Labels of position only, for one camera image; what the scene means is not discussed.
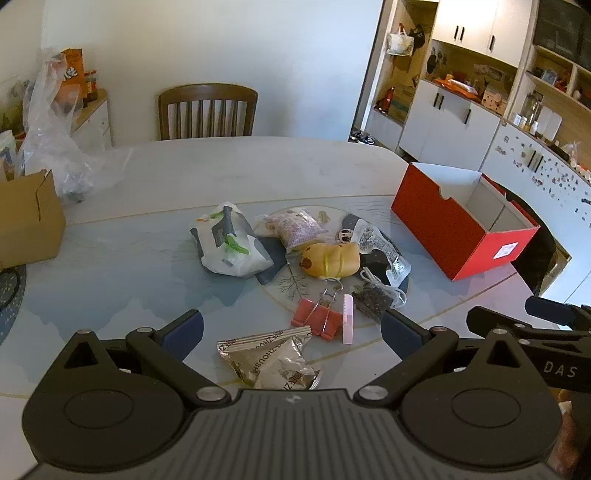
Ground pink eraser bar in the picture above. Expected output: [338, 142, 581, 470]
[342, 294, 355, 345]

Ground dark tea bag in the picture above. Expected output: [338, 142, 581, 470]
[352, 282, 395, 324]

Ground white wet wipes packet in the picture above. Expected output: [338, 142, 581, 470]
[190, 202, 275, 278]

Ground clear printed packet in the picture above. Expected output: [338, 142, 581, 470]
[353, 219, 411, 287]

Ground pink snack packet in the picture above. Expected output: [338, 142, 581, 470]
[254, 208, 331, 254]

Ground stacked cardboard boxes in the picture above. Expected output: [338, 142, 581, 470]
[388, 85, 416, 121]

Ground pink binder clip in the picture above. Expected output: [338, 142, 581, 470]
[291, 281, 345, 342]

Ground white upper cabinet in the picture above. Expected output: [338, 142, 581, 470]
[434, 0, 539, 70]

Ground white tote bag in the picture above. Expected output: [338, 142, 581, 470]
[387, 25, 415, 57]

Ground clear plastic bag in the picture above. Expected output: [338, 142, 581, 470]
[18, 48, 134, 204]

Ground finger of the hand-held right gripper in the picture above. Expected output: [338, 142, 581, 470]
[466, 305, 571, 342]
[525, 295, 591, 330]

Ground white cable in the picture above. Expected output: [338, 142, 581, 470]
[360, 268, 409, 308]

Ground white sideboard cabinet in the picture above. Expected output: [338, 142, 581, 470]
[399, 78, 502, 169]

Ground orange snack bag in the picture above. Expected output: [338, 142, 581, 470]
[60, 48, 86, 109]

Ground brown wooden chair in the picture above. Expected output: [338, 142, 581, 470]
[158, 83, 259, 141]

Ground marble patterned desktop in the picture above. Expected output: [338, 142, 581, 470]
[0, 136, 573, 462]

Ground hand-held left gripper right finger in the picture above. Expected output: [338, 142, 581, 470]
[352, 308, 536, 409]

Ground yellow plush toy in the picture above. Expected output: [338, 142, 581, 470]
[300, 242, 362, 279]

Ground orange tray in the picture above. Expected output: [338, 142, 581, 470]
[434, 74, 481, 97]

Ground white cabinet with stickers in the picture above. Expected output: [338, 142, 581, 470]
[480, 122, 591, 301]

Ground brown cardboard box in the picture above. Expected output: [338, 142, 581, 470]
[0, 168, 66, 271]

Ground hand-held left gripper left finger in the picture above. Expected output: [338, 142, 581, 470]
[62, 309, 232, 409]

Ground red cardboard box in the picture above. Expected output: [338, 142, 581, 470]
[391, 161, 541, 281]

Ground silver foil snack packet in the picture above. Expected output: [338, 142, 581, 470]
[217, 325, 324, 392]

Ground small white cabinet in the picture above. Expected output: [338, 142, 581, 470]
[71, 90, 114, 148]

